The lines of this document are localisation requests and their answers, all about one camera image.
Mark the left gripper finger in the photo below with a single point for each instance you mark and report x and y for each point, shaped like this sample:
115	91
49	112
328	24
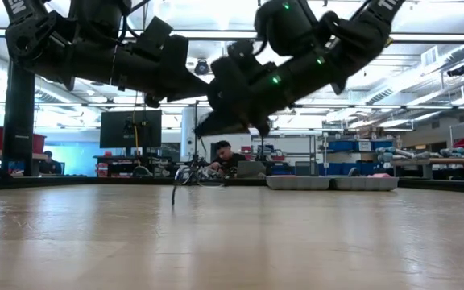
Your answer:
191	88

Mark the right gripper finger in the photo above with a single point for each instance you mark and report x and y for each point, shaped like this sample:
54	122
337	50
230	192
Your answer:
224	125

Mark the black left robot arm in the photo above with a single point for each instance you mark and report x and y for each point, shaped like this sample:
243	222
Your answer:
75	56

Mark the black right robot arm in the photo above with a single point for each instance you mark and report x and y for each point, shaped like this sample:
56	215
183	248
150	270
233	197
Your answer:
357	40

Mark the person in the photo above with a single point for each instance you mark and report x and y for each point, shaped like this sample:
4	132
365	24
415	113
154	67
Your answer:
228	159
48	165

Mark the white square pillar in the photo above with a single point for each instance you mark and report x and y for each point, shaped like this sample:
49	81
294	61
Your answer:
187	137

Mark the grey laptop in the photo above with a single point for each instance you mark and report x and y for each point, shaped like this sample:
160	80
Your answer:
250	169

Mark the black safety glasses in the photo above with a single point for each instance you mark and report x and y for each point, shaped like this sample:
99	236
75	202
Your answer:
208	174

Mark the black monitor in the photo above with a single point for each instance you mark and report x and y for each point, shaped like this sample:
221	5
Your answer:
115	129

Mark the grey plastic tool case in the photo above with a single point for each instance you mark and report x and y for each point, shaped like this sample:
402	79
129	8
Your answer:
296	183

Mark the wooden workbench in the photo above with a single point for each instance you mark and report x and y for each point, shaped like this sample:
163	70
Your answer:
449	162

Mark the grey tubular equipment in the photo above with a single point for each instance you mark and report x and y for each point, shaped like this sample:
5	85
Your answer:
453	153

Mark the black ceiling-mounted camera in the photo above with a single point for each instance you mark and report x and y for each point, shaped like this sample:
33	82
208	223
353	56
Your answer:
201	67

